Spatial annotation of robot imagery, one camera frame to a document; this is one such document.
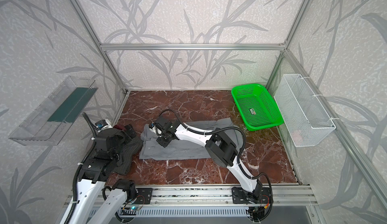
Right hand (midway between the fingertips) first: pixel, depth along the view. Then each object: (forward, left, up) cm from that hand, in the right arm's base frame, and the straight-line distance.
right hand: (162, 135), depth 89 cm
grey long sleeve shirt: (-7, +6, -3) cm, 10 cm away
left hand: (-3, +12, +18) cm, 22 cm away
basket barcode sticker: (+23, -61, -7) cm, 65 cm away
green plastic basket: (+24, -65, -7) cm, 69 cm away
